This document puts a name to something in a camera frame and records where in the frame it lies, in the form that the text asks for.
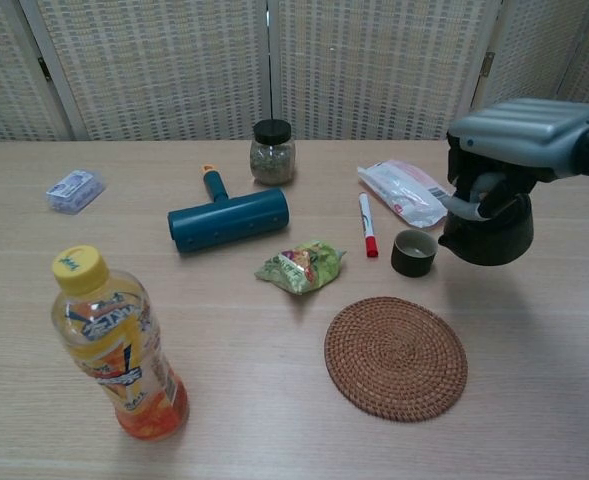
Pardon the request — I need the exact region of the green snack bag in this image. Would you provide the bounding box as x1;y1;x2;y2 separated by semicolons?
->
253;238;348;296

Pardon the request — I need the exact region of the black teapot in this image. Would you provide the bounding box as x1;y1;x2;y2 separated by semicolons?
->
437;192;534;267

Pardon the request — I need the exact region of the teal lint roller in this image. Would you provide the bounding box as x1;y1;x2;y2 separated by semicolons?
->
167;163;291;256

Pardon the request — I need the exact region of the woven folding screen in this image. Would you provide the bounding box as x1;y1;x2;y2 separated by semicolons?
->
0;0;589;144

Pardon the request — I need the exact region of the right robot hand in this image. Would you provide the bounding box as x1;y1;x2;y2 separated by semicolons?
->
442;97;589;222

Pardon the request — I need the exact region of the brown woven coaster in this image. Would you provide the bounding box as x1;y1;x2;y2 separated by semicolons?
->
323;296;469;424

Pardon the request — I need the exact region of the orange drink bottle yellow cap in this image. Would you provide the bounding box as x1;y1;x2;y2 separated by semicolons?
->
50;244;191;442

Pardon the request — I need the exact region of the glass jar with black lid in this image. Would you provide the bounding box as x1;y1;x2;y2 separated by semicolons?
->
249;119;296;187

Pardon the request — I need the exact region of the small clear plastic box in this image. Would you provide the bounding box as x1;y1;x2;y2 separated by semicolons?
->
44;169;108;215

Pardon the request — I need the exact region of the white pink plastic packet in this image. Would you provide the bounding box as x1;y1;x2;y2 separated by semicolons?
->
356;158;458;231

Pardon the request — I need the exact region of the white marker with red cap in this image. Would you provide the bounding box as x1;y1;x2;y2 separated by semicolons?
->
357;192;380;259

